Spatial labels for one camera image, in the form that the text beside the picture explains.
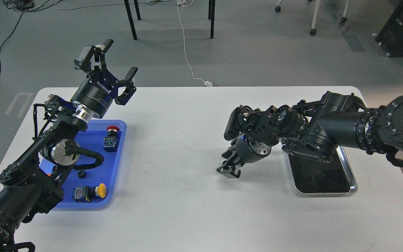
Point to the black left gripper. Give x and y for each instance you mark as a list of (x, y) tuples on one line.
[(101, 87)]

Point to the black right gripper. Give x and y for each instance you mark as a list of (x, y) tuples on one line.
[(246, 150)]

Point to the small black gear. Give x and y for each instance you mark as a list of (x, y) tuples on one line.
[(81, 174)]

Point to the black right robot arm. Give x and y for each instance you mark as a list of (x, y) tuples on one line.
[(313, 131)]

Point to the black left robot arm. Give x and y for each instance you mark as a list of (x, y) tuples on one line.
[(33, 183)]

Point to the silver metal tray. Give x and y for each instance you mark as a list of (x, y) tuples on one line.
[(317, 179)]

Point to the blue plastic tray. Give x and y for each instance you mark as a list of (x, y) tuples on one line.
[(93, 139)]

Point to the white rolling chair base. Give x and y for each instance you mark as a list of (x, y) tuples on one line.
[(313, 30)]

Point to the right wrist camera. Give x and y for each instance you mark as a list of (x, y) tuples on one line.
[(242, 119)]

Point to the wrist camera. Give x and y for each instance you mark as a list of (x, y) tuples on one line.
[(54, 105), (242, 119)]

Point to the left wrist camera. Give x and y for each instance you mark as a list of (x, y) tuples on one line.
[(54, 105)]

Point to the red push button switch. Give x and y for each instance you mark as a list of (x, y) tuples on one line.
[(110, 144)]

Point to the yellow push button switch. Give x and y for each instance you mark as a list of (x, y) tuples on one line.
[(87, 193)]

